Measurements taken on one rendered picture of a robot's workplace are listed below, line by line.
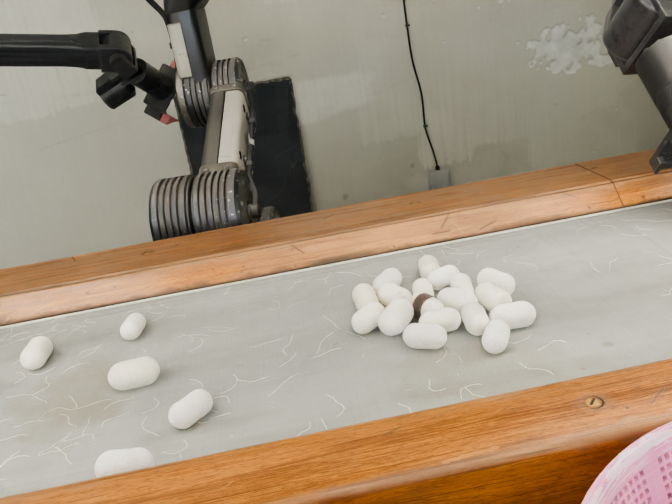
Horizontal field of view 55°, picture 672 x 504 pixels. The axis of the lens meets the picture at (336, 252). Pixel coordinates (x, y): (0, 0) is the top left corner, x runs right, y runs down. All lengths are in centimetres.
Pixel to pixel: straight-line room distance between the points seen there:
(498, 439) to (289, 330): 24
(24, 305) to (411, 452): 47
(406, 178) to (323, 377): 224
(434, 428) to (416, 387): 8
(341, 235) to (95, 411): 30
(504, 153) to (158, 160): 140
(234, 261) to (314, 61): 192
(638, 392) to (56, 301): 54
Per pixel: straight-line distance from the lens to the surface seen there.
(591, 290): 57
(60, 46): 145
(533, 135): 283
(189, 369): 53
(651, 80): 73
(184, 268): 68
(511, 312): 50
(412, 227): 68
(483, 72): 271
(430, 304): 51
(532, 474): 36
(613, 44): 78
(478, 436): 36
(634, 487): 35
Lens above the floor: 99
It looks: 21 degrees down
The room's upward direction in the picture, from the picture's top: 9 degrees counter-clockwise
